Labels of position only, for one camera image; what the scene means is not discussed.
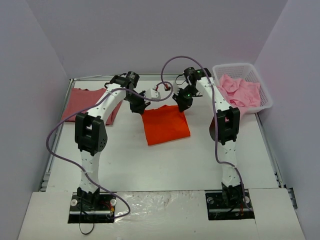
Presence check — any orange t shirt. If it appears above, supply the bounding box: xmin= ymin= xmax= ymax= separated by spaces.
xmin=141 ymin=105 xmax=191 ymax=146

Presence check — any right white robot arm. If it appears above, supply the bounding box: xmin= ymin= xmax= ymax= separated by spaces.
xmin=172 ymin=67 xmax=242 ymax=207

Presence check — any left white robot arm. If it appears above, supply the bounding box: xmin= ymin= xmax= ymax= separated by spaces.
xmin=75 ymin=71 xmax=150 ymax=209

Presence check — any light pink t shirt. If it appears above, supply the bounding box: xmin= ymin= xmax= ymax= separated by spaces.
xmin=217 ymin=74 xmax=261 ymax=108

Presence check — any white plastic basket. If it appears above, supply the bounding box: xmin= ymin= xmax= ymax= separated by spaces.
xmin=212 ymin=63 xmax=273 ymax=114

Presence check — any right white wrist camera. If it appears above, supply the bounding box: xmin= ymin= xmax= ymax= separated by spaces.
xmin=172 ymin=82 xmax=180 ymax=96

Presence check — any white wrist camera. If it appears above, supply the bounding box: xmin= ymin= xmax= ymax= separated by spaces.
xmin=172 ymin=82 xmax=180 ymax=96
xmin=144 ymin=88 xmax=161 ymax=100

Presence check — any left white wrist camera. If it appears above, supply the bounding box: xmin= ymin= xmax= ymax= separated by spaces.
xmin=144 ymin=88 xmax=161 ymax=100

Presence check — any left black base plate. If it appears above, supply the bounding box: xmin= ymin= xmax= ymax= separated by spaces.
xmin=67 ymin=193 xmax=117 ymax=224

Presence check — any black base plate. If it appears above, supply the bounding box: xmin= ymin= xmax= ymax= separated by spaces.
xmin=67 ymin=193 xmax=117 ymax=224
xmin=205 ymin=190 xmax=255 ymax=221

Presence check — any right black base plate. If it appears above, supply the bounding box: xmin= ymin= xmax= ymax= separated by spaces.
xmin=205 ymin=190 xmax=255 ymax=221

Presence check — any thin black cable loop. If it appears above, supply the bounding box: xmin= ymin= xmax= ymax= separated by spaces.
xmin=78 ymin=207 xmax=96 ymax=236

